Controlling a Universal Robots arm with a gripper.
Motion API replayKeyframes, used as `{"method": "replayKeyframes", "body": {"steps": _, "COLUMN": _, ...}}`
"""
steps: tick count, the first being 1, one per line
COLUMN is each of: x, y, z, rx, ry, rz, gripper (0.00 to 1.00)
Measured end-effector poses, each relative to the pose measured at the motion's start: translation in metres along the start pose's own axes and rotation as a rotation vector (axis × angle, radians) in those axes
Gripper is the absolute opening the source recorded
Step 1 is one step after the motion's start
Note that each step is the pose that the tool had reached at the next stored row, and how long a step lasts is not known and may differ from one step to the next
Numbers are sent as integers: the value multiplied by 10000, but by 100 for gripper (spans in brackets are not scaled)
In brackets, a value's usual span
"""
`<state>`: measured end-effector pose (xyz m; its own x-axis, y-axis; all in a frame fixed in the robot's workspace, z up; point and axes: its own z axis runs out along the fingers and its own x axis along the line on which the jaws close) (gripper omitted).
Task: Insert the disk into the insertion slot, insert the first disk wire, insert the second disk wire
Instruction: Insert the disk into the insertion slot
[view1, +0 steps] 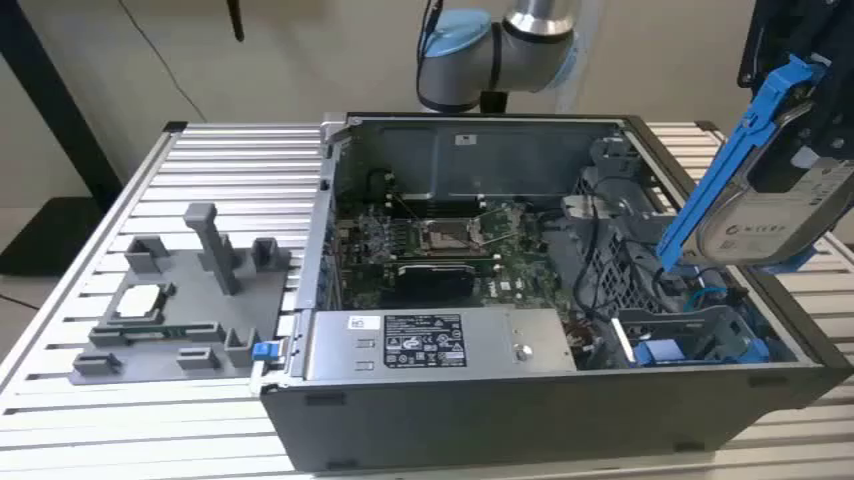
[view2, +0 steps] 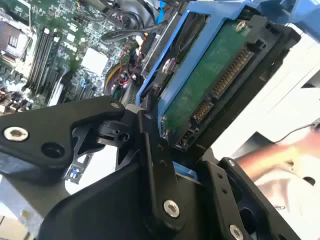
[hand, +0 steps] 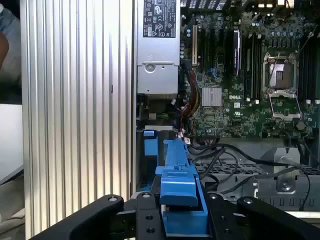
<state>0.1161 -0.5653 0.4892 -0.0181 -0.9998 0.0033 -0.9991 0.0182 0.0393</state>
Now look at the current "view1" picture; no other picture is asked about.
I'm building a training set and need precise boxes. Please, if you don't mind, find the CPU socket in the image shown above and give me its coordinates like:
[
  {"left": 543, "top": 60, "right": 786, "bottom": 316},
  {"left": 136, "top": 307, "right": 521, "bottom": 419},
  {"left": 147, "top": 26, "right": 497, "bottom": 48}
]
[{"left": 417, "top": 217, "right": 486, "bottom": 259}]

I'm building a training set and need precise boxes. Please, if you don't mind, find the black round cable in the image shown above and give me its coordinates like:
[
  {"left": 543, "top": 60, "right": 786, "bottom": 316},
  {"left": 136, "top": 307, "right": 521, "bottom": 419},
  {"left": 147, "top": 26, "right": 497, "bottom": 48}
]
[{"left": 571, "top": 214, "right": 606, "bottom": 324}]

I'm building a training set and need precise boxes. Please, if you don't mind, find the black hanging strap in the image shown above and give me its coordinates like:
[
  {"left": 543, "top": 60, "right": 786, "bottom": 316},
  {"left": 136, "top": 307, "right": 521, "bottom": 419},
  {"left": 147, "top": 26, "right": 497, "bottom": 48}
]
[{"left": 226, "top": 0, "right": 247, "bottom": 44}]

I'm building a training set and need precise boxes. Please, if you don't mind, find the hard disk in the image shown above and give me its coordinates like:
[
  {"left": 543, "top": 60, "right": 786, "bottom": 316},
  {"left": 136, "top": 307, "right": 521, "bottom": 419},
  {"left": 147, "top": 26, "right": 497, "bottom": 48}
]
[{"left": 657, "top": 53, "right": 854, "bottom": 276}]

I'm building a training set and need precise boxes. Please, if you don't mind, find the silver power supply unit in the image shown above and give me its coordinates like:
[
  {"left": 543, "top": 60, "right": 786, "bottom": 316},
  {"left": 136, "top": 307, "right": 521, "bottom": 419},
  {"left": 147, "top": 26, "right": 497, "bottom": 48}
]
[{"left": 299, "top": 308, "right": 579, "bottom": 377}]

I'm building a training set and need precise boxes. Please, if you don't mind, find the green Dell motherboard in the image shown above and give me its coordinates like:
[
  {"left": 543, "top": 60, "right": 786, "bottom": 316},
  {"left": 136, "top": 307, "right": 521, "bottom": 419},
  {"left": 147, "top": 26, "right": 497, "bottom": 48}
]
[{"left": 333, "top": 197, "right": 582, "bottom": 321}]

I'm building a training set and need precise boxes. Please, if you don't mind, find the blue disk carrier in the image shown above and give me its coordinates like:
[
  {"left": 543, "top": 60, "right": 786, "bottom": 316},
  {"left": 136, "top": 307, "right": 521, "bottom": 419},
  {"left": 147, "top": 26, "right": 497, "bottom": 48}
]
[{"left": 633, "top": 339, "right": 684, "bottom": 362}]

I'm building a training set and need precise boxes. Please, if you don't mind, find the thin black wall cable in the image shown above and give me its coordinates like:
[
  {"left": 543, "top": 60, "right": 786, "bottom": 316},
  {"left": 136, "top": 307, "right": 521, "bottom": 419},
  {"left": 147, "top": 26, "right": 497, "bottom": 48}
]
[{"left": 116, "top": 0, "right": 210, "bottom": 125}]

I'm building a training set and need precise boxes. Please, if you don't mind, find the thin metal locking lever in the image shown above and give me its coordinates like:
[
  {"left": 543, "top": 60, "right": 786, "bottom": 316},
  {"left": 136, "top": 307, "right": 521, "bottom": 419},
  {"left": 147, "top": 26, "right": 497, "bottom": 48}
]
[{"left": 391, "top": 191, "right": 426, "bottom": 224}]

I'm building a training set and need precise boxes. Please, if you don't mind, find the grey metal disk bay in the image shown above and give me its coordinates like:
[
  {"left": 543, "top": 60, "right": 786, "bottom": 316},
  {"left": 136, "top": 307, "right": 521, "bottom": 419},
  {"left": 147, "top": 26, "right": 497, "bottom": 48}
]
[{"left": 610, "top": 304, "right": 769, "bottom": 369}]

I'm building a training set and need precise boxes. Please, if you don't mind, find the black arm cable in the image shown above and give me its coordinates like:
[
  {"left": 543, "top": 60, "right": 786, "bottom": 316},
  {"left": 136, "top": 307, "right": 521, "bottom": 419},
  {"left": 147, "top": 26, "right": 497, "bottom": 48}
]
[{"left": 418, "top": 0, "right": 446, "bottom": 64}]

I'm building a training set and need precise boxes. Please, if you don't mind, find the black floor stand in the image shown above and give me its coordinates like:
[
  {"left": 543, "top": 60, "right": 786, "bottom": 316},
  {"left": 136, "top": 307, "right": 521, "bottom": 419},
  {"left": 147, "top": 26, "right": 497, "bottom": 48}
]
[{"left": 0, "top": 0, "right": 126, "bottom": 277}]

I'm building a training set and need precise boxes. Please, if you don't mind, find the braided coloured cable bundle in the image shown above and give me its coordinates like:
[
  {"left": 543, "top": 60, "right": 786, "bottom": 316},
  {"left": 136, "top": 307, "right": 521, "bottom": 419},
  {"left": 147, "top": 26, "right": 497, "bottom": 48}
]
[{"left": 563, "top": 319, "right": 606, "bottom": 354}]

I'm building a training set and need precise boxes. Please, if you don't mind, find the silver CPU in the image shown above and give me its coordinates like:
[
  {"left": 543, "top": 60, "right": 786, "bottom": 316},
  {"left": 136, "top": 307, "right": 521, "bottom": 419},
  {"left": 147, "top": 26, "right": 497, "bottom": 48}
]
[{"left": 116, "top": 285, "right": 166, "bottom": 317}]

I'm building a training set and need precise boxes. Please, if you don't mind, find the grey plastic parts rack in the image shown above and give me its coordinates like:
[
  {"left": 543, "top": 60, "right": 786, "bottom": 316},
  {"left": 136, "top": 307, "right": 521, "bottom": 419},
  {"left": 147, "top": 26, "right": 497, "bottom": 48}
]
[{"left": 70, "top": 202, "right": 293, "bottom": 386}]

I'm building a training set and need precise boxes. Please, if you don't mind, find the blue disk wire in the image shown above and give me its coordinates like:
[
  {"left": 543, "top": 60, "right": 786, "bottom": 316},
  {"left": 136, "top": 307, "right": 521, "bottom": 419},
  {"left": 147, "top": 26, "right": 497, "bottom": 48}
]
[{"left": 685, "top": 282, "right": 733, "bottom": 322}]

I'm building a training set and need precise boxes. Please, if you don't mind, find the black open PC case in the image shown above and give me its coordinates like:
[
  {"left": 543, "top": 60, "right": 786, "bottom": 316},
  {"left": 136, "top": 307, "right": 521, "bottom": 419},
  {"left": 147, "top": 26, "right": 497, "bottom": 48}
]
[{"left": 250, "top": 110, "right": 854, "bottom": 474}]

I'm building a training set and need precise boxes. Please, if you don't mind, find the grey metal drive cage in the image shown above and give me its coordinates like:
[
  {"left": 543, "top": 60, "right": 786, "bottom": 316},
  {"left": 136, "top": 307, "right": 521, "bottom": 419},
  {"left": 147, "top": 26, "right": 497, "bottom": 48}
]
[{"left": 559, "top": 134, "right": 680, "bottom": 321}]

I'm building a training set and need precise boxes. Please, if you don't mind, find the green RAM stick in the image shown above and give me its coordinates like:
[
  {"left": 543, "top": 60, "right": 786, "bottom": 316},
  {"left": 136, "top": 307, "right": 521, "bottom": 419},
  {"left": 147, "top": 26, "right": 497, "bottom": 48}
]
[{"left": 126, "top": 327, "right": 202, "bottom": 339}]

